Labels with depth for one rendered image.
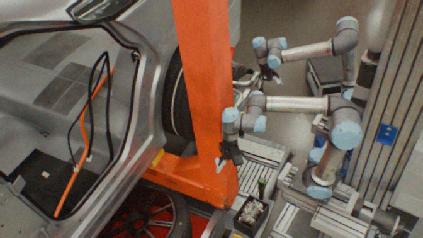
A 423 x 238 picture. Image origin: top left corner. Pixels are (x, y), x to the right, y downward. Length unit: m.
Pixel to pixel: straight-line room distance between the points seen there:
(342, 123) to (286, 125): 1.96
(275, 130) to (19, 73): 2.13
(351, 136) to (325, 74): 2.01
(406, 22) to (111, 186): 1.61
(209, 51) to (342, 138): 0.64
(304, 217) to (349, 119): 1.28
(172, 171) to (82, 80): 0.86
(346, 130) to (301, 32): 3.19
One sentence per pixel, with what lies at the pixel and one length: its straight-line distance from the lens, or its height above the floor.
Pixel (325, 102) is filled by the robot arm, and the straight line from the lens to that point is 1.77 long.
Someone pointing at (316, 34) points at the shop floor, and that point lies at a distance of 4.73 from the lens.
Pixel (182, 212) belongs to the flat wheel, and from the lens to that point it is 2.51.
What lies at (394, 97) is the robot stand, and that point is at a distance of 1.85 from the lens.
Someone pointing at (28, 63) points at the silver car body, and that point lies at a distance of 3.08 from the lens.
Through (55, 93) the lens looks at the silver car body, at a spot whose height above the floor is 1.02.
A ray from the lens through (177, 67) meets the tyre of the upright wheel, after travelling 2.43.
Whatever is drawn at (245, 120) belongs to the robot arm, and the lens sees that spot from 1.69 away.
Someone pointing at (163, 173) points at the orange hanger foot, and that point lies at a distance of 2.48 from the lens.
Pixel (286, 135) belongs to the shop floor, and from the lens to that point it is 3.52.
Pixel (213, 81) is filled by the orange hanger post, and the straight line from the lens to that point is 1.64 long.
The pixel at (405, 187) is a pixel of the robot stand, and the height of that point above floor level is 0.95.
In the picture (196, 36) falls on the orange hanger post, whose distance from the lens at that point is 1.53.
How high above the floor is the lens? 2.65
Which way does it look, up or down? 46 degrees down
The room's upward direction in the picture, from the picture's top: 7 degrees counter-clockwise
